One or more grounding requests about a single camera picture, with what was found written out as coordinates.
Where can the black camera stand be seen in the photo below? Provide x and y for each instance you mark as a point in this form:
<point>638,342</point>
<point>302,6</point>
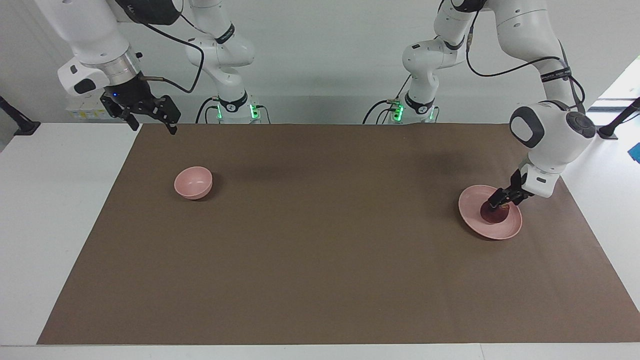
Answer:
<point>22,126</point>
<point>612,127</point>

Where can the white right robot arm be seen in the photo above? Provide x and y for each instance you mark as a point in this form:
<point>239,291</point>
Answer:
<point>90,30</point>

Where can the pink round plate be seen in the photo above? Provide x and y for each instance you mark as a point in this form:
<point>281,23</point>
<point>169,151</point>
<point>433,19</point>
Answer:
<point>492,230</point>

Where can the blue flat object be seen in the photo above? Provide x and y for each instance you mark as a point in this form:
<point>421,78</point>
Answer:
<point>636,152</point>

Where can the dark red apple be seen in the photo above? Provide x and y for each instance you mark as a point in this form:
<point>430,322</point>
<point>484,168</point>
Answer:
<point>494,216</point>

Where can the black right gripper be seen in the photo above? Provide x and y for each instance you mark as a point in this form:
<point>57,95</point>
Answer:
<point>131,97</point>

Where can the brown paper table mat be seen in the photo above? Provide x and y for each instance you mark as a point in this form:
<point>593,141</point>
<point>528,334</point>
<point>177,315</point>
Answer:
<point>320,240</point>

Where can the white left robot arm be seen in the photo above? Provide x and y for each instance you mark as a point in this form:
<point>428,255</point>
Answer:
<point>530,30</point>

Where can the pink bowl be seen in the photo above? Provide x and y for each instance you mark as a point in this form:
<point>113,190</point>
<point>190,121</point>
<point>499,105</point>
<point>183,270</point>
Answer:
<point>192,181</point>

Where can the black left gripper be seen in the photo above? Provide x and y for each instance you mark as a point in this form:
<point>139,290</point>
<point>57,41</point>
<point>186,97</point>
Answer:
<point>520,187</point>

